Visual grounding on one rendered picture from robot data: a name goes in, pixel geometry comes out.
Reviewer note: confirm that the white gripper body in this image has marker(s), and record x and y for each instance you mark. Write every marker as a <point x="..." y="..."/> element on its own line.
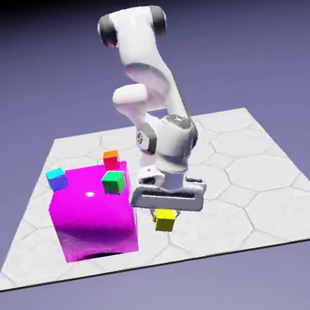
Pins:
<point x="151" y="198"/>

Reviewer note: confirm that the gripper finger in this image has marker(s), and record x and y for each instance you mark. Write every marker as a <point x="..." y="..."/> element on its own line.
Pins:
<point x="152" y="215"/>
<point x="177" y="214"/>

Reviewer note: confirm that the small yellow cube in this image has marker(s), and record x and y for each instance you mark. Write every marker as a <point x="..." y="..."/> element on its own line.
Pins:
<point x="164" y="221"/>

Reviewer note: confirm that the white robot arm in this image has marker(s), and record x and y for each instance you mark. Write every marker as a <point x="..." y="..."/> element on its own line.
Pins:
<point x="143" y="60"/>

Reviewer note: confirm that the small green cube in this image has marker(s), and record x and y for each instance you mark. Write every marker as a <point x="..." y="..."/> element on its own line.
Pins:
<point x="114" y="182"/>

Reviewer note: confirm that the small red cube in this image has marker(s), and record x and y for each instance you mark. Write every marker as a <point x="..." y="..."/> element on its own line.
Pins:
<point x="111" y="161"/>

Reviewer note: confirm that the small blue cube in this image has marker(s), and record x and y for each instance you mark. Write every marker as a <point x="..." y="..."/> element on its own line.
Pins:
<point x="57" y="180"/>

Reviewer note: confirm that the large magenta box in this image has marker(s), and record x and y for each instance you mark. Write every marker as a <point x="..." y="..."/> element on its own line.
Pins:
<point x="92" y="213"/>

